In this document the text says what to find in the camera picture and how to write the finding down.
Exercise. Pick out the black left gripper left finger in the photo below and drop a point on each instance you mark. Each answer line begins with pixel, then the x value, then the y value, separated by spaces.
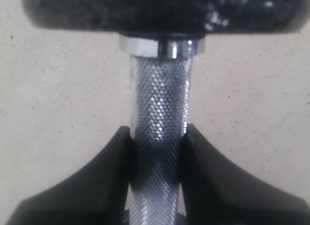
pixel 95 195

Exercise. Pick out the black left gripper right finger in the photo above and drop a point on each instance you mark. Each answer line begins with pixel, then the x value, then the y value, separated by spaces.
pixel 218 192

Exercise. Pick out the chrome dumbbell with black plates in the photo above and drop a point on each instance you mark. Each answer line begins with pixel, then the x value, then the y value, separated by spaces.
pixel 162 37

